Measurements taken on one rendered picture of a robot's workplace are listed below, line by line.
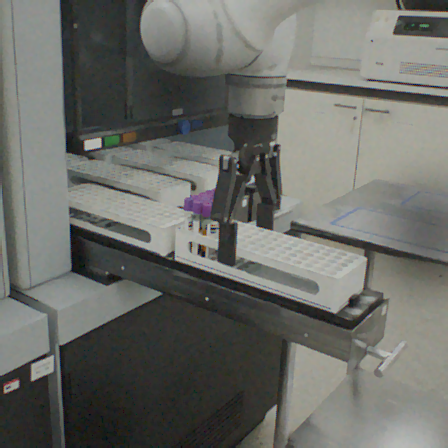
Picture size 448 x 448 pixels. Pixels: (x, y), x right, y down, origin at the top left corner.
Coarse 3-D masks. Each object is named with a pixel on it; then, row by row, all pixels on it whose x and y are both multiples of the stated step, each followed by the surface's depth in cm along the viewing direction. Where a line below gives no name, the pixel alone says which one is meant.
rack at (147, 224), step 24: (72, 192) 117; (96, 192) 117; (120, 192) 118; (72, 216) 115; (96, 216) 115; (120, 216) 105; (144, 216) 105; (168, 216) 106; (144, 240) 109; (168, 240) 101
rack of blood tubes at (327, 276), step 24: (192, 240) 96; (216, 240) 94; (240, 240) 95; (264, 240) 95; (288, 240) 97; (192, 264) 98; (216, 264) 95; (240, 264) 95; (264, 264) 100; (288, 264) 87; (312, 264) 87; (336, 264) 87; (360, 264) 88; (264, 288) 90; (288, 288) 88; (312, 288) 92; (336, 288) 83; (360, 288) 90
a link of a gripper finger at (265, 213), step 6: (258, 204) 99; (264, 204) 99; (258, 210) 100; (264, 210) 99; (270, 210) 98; (258, 216) 100; (264, 216) 99; (270, 216) 98; (258, 222) 100; (264, 222) 99; (270, 222) 99; (264, 228) 100; (270, 228) 99
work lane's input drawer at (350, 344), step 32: (96, 256) 109; (128, 256) 104; (160, 256) 100; (160, 288) 101; (192, 288) 96; (224, 288) 92; (256, 288) 90; (256, 320) 90; (288, 320) 87; (320, 320) 84; (352, 320) 82; (384, 320) 92; (320, 352) 85; (352, 352) 83; (384, 352) 86
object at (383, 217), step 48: (384, 192) 142; (432, 192) 144; (336, 240) 114; (384, 240) 111; (432, 240) 112; (288, 384) 131; (384, 384) 161; (336, 432) 142; (384, 432) 142; (432, 432) 143
